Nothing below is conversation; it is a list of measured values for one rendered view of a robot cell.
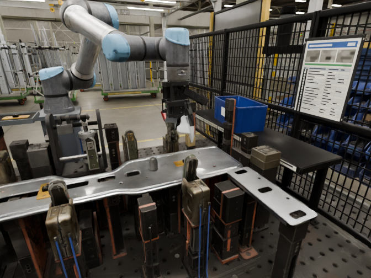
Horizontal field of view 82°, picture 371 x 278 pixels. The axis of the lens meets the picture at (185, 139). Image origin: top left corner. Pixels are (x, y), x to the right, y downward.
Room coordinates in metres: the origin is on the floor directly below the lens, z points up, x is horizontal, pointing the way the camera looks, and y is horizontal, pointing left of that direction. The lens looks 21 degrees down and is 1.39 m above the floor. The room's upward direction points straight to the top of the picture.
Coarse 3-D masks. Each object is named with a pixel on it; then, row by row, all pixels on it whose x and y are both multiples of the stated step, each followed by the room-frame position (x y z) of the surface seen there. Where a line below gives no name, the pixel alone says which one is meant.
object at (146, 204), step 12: (144, 204) 0.50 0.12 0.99; (144, 216) 0.47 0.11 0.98; (156, 216) 0.49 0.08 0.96; (144, 228) 0.47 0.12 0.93; (156, 228) 0.48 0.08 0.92; (144, 240) 0.47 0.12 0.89; (156, 240) 0.49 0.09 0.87; (144, 252) 0.51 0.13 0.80; (156, 252) 0.49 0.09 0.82; (144, 264) 0.50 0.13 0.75; (156, 264) 0.49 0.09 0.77; (144, 276) 0.50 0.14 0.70; (156, 276) 0.49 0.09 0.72
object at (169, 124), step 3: (168, 123) 0.86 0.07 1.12; (171, 123) 0.88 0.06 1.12; (168, 126) 0.86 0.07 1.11; (171, 126) 0.88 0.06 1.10; (168, 129) 0.86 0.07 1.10; (171, 129) 0.87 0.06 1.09; (174, 129) 0.87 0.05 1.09; (168, 132) 0.86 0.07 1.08; (174, 132) 0.87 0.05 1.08; (174, 138) 0.87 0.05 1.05
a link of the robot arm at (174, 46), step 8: (168, 32) 0.70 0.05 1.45; (176, 32) 0.70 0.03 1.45; (184, 32) 0.70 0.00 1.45; (168, 40) 0.70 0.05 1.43; (176, 40) 0.70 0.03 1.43; (184, 40) 0.70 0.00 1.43; (160, 48) 0.73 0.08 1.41; (168, 48) 0.71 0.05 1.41; (176, 48) 0.70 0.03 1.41; (184, 48) 0.70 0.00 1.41; (168, 56) 0.71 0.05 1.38; (176, 56) 0.70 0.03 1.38; (184, 56) 0.70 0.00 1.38; (168, 64) 0.71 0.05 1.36; (176, 64) 0.70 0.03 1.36; (184, 64) 0.70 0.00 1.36
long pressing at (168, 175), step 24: (120, 168) 0.69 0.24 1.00; (144, 168) 0.70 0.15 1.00; (168, 168) 0.70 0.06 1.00; (216, 168) 0.70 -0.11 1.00; (0, 192) 0.55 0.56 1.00; (24, 192) 0.55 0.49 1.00; (72, 192) 0.55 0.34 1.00; (96, 192) 0.55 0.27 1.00; (120, 192) 0.55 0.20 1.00; (144, 192) 0.56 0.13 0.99; (0, 216) 0.45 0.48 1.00; (24, 216) 0.46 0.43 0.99
